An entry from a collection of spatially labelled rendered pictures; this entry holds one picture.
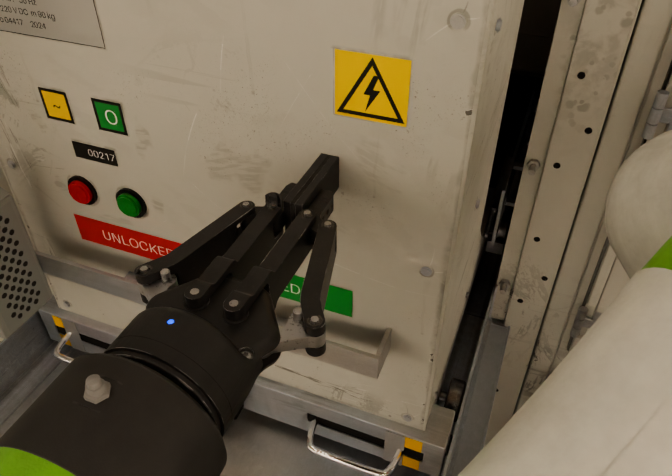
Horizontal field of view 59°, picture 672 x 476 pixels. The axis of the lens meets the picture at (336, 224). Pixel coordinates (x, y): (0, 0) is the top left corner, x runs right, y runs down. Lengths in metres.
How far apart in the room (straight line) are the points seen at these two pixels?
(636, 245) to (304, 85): 0.25
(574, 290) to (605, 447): 0.61
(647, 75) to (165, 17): 0.46
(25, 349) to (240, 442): 0.32
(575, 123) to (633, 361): 0.48
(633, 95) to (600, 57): 0.05
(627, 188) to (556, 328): 0.47
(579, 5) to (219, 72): 0.36
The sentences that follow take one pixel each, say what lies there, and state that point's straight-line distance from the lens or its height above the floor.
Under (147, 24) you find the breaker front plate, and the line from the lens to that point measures 0.51.
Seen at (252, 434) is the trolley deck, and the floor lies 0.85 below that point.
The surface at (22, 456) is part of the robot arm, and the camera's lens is 0.28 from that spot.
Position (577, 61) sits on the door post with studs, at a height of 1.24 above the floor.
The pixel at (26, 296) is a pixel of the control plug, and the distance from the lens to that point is 0.72.
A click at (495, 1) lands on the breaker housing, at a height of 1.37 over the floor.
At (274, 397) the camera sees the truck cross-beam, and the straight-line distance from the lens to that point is 0.71.
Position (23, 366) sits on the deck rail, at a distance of 0.90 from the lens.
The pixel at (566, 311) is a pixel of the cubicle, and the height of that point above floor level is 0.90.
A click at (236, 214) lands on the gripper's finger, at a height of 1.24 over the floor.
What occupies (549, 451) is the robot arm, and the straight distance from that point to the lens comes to 0.25.
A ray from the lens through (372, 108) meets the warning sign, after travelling 0.44.
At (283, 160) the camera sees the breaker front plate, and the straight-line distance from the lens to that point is 0.49.
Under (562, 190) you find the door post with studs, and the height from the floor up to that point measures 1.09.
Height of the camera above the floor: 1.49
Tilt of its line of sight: 38 degrees down
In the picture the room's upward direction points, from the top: straight up
